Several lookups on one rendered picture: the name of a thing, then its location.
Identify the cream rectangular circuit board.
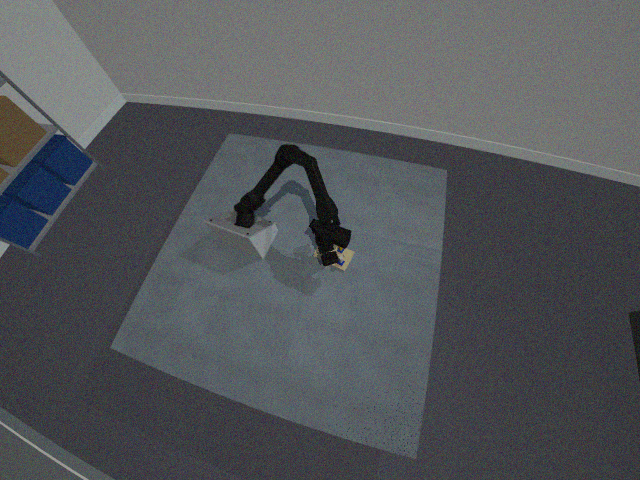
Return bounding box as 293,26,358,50
313,244,355,271

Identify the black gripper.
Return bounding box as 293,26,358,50
315,237,339,266

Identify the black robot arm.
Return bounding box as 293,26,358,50
234,144,352,249

